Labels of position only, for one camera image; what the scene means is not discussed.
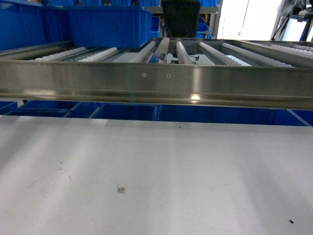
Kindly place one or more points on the blue bin under shelf centre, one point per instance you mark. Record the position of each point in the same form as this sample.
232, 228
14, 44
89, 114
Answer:
127, 112

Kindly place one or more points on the blue bin under shelf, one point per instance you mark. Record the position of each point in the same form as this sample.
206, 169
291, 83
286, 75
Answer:
127, 112
45, 108

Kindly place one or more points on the stainless steel roller shelf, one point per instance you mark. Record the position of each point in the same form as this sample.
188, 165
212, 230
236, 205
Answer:
235, 73

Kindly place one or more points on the blue bin on roller shelf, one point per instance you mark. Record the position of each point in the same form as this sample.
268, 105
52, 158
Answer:
110, 26

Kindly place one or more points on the blue bin under shelf left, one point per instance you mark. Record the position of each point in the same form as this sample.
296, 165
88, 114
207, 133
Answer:
45, 108

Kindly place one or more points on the small QR code sticker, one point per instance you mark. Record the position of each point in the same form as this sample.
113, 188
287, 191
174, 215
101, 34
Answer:
121, 189

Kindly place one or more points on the large blue bin far left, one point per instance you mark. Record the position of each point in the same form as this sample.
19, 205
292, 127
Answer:
26, 24

